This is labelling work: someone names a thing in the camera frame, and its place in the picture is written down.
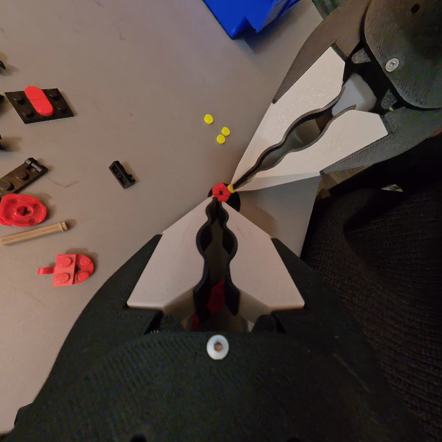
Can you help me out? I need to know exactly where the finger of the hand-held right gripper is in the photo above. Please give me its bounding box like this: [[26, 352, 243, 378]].
[[237, 105, 389, 192], [230, 47, 346, 188]]

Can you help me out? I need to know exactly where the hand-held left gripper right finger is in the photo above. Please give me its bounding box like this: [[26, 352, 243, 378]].
[[222, 202, 306, 325]]

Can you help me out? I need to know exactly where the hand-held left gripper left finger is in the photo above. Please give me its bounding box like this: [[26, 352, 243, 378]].
[[126, 200, 218, 329]]

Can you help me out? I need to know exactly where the black lego wheel red hub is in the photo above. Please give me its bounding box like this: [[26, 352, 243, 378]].
[[208, 182, 241, 212]]

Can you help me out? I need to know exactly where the red rounded lego plate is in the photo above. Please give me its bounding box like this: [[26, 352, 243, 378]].
[[37, 254, 95, 288]]

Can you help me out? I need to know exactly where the small black lego brick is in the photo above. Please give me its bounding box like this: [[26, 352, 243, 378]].
[[108, 160, 136, 189]]

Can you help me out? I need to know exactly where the tan lego axle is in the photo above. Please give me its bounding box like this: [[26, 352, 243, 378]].
[[0, 222, 68, 246]]

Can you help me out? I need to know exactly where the red round lego plate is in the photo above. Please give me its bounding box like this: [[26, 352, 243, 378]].
[[0, 193, 48, 228]]

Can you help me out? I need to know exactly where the black lego hinge plate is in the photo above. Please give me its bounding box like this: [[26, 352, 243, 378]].
[[0, 157, 49, 194]]

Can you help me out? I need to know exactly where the blue plastic bin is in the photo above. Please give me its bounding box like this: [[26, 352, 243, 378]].
[[202, 0, 301, 39]]

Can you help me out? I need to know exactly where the person's black knit sweater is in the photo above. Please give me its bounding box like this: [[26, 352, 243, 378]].
[[300, 135, 442, 442]]

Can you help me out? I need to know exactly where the black plate with red tile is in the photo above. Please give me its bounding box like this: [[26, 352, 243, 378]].
[[4, 85, 75, 124]]

